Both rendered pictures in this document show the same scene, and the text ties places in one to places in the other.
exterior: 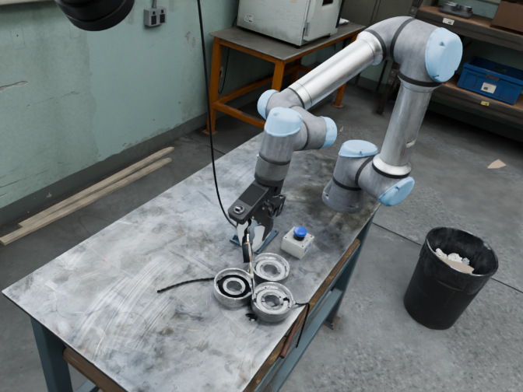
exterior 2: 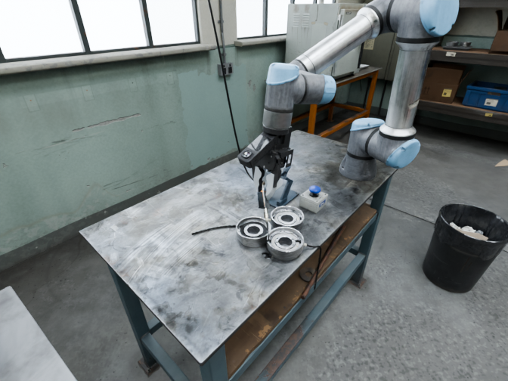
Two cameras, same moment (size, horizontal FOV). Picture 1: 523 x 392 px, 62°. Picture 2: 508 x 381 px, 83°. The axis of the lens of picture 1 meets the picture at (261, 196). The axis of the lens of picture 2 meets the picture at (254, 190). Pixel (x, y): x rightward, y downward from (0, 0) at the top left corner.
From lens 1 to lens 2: 0.34 m
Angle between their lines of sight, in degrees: 13
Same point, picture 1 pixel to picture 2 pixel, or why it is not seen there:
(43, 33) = (149, 82)
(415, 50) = (410, 9)
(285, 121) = (281, 69)
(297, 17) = not seen: hidden behind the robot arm
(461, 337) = (479, 301)
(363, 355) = (386, 310)
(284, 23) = not seen: hidden behind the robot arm
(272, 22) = not seen: hidden behind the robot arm
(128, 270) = (173, 218)
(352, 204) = (364, 172)
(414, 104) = (413, 64)
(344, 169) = (355, 141)
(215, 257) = (244, 210)
